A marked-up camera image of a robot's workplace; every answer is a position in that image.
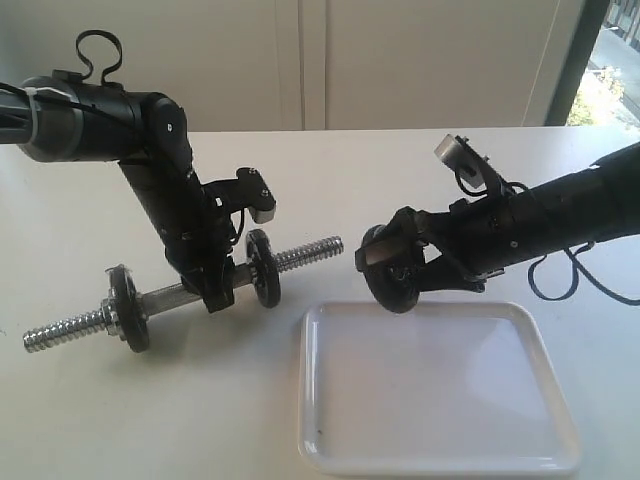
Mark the black plate on right end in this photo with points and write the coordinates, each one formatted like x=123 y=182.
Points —
x=264 y=269

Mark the black plate on left end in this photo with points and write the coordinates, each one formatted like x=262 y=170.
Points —
x=132 y=318

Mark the black weight plate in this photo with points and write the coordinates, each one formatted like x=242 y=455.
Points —
x=385 y=274

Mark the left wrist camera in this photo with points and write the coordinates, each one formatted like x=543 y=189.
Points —
x=247 y=191

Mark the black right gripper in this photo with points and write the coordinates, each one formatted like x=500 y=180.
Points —
x=474 y=240

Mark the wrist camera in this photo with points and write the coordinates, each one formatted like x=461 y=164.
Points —
x=473 y=174
x=247 y=191

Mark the chrome nut left end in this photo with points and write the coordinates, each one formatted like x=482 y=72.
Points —
x=110 y=318

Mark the black window frame post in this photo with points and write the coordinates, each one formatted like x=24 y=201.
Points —
x=582 y=42

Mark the white plastic tray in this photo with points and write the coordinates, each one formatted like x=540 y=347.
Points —
x=450 y=390

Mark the black plate on end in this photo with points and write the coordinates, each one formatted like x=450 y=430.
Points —
x=132 y=318
x=264 y=269

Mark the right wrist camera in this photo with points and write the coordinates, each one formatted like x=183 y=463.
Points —
x=473 y=174

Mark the chrome dumbbell bar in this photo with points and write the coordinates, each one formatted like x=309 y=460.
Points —
x=173 y=296

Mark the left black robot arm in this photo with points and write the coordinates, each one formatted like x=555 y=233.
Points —
x=61 y=118

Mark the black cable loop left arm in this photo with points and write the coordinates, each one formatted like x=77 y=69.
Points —
x=101 y=54

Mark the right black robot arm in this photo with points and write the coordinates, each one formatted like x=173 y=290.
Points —
x=593 y=205

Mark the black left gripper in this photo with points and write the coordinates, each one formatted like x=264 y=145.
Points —
x=198 y=246

